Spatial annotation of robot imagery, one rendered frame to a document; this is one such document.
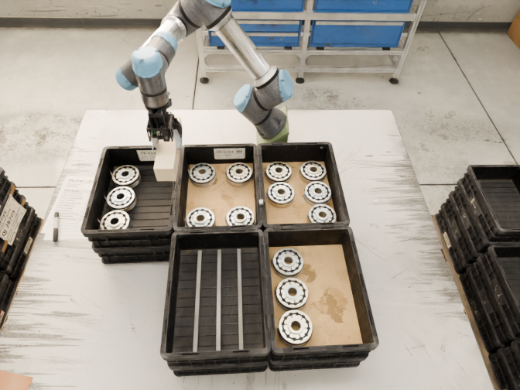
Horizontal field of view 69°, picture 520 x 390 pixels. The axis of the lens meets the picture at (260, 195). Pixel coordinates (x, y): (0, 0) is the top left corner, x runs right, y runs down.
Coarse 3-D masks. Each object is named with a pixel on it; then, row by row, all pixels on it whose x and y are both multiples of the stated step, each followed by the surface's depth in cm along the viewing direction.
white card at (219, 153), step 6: (216, 150) 150; (222, 150) 150; (228, 150) 150; (234, 150) 150; (240, 150) 151; (216, 156) 153; (222, 156) 153; (228, 156) 153; (234, 156) 153; (240, 156) 153
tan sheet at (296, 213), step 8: (264, 168) 155; (296, 168) 156; (264, 176) 153; (296, 176) 153; (264, 184) 150; (296, 184) 151; (304, 184) 151; (328, 184) 151; (296, 192) 148; (296, 200) 146; (304, 200) 146; (272, 208) 143; (280, 208) 143; (288, 208) 143; (296, 208) 143; (304, 208) 143; (272, 216) 141; (280, 216) 141; (288, 216) 141; (296, 216) 141; (304, 216) 141
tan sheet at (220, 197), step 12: (216, 168) 155; (252, 168) 155; (216, 180) 151; (252, 180) 151; (192, 192) 147; (204, 192) 147; (216, 192) 147; (228, 192) 147; (240, 192) 147; (252, 192) 148; (192, 204) 143; (204, 204) 143; (216, 204) 144; (228, 204) 144; (240, 204) 144; (252, 204) 144; (216, 216) 140
